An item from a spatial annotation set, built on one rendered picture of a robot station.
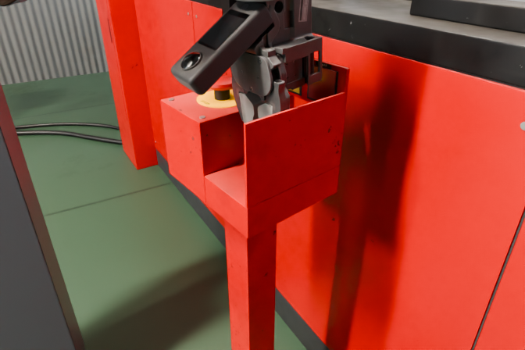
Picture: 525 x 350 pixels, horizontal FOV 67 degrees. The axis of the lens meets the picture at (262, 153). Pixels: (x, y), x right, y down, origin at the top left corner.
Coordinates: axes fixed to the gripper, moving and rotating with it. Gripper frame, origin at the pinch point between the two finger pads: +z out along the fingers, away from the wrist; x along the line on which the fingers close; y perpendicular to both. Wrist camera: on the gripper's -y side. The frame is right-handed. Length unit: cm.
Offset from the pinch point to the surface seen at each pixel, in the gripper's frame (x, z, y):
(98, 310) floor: 61, 72, -20
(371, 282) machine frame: -5.1, 35.4, 19.8
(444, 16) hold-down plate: -5.3, -11.9, 30.5
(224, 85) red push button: 8.0, -6.9, 0.6
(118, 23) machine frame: 132, 8, 32
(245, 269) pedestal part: 2.6, 21.0, -3.1
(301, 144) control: -4.9, -2.3, 2.2
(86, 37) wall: 312, 49, 66
